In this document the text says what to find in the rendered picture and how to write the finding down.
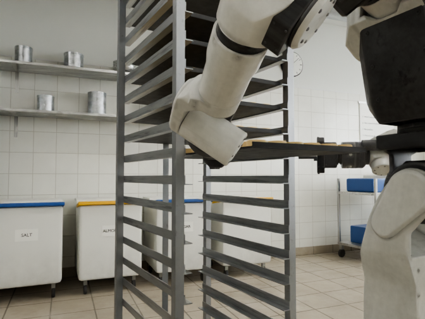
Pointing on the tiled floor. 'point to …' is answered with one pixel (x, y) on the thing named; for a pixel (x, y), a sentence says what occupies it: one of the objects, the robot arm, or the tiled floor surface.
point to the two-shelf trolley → (340, 218)
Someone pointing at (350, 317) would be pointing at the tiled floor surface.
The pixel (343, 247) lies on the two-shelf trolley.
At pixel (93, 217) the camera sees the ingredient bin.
